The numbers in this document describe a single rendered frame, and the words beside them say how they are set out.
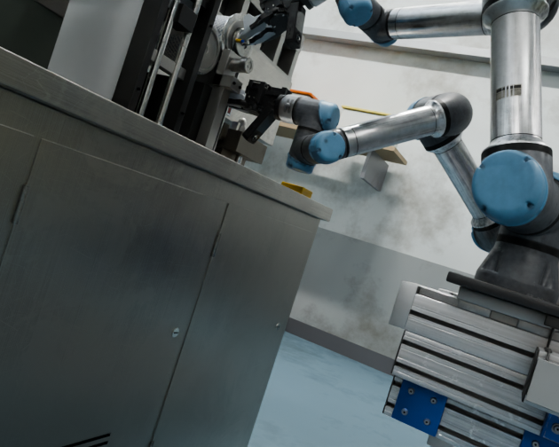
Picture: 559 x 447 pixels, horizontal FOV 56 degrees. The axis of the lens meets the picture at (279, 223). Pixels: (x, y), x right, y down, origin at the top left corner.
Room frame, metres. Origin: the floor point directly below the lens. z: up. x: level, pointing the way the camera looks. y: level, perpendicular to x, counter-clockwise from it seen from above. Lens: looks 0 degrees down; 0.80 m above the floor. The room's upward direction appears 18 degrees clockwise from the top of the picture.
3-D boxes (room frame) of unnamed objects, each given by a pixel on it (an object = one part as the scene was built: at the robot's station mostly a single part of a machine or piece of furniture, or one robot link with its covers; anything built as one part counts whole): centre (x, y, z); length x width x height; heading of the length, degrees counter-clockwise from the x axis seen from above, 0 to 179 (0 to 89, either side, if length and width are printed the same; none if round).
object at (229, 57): (1.41, 0.24, 1.05); 0.06 x 0.05 x 0.31; 63
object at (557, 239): (1.02, -0.47, 0.98); 0.13 x 0.12 x 0.14; 137
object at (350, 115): (3.93, -0.42, 1.68); 0.42 x 0.35 x 0.23; 64
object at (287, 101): (1.42, 0.07, 1.11); 0.08 x 0.05 x 0.08; 153
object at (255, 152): (1.69, 0.32, 1.00); 0.40 x 0.16 x 0.06; 63
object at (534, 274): (1.02, -0.47, 0.87); 0.15 x 0.15 x 0.10
